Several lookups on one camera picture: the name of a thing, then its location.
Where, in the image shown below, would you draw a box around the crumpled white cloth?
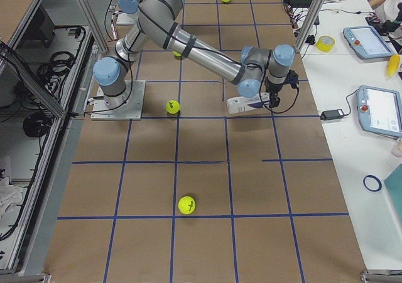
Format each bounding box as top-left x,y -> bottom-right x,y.
1,177 -> 23,217

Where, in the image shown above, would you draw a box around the tennis ball near front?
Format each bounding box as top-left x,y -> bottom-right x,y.
178,196 -> 196,215

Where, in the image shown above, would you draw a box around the teach pendant tablet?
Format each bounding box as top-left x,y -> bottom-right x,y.
356,85 -> 401,138
343,26 -> 393,59

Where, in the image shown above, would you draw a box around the yellow corn toy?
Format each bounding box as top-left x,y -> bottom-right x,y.
386,54 -> 401,77

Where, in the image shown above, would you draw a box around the black power adapter brick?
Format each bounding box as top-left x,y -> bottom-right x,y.
320,109 -> 345,120

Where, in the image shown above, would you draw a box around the blue tape ring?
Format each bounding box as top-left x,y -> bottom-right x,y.
363,174 -> 383,192

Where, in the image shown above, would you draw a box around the teal box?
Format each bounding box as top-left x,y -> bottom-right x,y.
384,164 -> 401,231

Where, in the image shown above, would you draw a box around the yellow tape roll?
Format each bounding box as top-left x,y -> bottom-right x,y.
316,35 -> 335,53

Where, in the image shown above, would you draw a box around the near teach pendant tablet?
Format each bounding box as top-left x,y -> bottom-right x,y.
356,85 -> 401,138

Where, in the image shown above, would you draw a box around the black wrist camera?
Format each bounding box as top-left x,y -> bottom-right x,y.
287,70 -> 299,89

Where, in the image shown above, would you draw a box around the aluminium frame post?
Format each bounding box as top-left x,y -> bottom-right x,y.
294,0 -> 325,53

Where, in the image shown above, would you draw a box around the far teach pendant tablet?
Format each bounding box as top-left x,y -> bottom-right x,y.
343,26 -> 393,59

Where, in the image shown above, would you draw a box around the tennis ball near arm base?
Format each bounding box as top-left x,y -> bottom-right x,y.
165,100 -> 180,114

